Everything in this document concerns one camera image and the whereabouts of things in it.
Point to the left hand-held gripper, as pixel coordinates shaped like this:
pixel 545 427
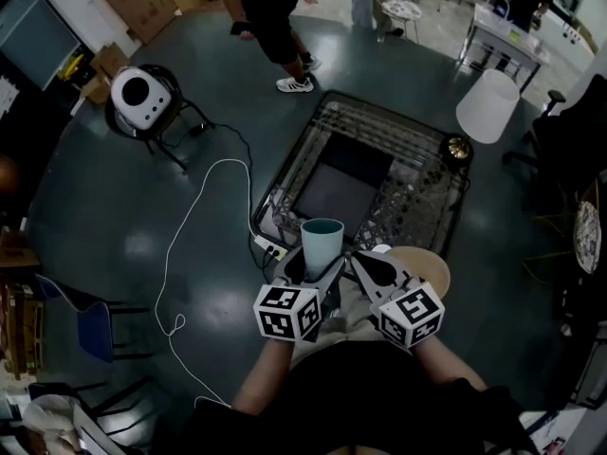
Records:
pixel 284 313

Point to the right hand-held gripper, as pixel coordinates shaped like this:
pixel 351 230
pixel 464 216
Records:
pixel 412 315

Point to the pale plastic cup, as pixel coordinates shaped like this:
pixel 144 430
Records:
pixel 321 249

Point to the person's left forearm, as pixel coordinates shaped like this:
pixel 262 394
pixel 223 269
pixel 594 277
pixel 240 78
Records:
pixel 265 372

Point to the person's right forearm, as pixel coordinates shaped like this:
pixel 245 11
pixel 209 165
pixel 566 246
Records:
pixel 446 363

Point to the small white round disc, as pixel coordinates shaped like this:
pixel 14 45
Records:
pixel 382 249

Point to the white power strip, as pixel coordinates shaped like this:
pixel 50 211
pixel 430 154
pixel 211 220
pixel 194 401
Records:
pixel 271 248

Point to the round beige stool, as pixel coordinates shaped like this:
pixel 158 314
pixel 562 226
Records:
pixel 427 268

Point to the person's beige shorts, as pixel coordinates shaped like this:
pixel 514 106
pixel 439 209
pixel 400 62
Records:
pixel 351 320

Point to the patterned glass-top side table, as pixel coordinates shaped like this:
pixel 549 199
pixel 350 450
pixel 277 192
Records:
pixel 417 197

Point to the person's black shirt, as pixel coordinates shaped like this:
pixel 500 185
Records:
pixel 360 405

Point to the patterned round seat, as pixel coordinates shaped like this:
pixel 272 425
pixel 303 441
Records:
pixel 587 237

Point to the black metal chair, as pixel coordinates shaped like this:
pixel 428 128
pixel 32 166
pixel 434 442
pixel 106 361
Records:
pixel 178 107

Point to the blue chair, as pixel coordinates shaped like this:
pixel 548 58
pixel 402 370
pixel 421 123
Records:
pixel 92 325

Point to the black office chair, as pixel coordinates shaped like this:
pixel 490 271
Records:
pixel 574 131

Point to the white rounded appliance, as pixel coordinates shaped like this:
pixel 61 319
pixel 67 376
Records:
pixel 140 96

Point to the white chair patterned cushion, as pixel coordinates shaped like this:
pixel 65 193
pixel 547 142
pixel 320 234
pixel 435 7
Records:
pixel 400 7

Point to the folded cardboard box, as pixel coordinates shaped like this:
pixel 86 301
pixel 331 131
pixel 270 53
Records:
pixel 106 71

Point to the wooden pallet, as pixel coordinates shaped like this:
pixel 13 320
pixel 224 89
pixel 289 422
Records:
pixel 19 330

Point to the small yellow object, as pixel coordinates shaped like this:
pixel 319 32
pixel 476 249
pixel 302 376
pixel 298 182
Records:
pixel 72 66

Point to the large flat cardboard sheet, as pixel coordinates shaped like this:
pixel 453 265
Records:
pixel 142 3

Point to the glass entrance door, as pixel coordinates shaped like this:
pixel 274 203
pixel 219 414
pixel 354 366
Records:
pixel 33 36

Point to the black frame chair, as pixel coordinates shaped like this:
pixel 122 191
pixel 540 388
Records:
pixel 118 410

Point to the white metal-frame table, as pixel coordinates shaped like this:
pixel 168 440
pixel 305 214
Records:
pixel 502 36

